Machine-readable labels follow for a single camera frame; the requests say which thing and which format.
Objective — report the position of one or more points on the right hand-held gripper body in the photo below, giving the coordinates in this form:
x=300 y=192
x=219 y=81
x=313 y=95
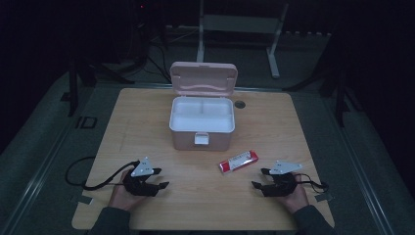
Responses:
x=283 y=167

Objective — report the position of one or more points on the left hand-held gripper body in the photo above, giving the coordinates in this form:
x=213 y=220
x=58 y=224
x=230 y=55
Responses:
x=143 y=168

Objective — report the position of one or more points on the red and white packet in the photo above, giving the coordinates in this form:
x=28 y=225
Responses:
x=238 y=161

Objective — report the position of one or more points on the pink storage box with lid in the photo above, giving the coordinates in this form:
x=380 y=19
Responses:
x=186 y=143

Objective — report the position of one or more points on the white plastic tray insert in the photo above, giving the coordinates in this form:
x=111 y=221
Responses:
x=202 y=124

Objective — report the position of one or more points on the person's right hand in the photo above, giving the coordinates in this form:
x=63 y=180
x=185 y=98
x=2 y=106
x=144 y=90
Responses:
x=297 y=198

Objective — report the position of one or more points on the person's left hand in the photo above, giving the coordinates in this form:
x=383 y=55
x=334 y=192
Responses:
x=124 y=199

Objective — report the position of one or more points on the grey tape piece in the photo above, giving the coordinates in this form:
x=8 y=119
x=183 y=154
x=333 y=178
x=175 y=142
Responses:
x=324 y=197
x=81 y=199

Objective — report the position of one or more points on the black tripod stand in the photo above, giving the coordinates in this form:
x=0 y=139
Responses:
x=73 y=91
x=341 y=98

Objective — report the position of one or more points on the white metal stand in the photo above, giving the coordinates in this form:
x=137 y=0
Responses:
x=238 y=23

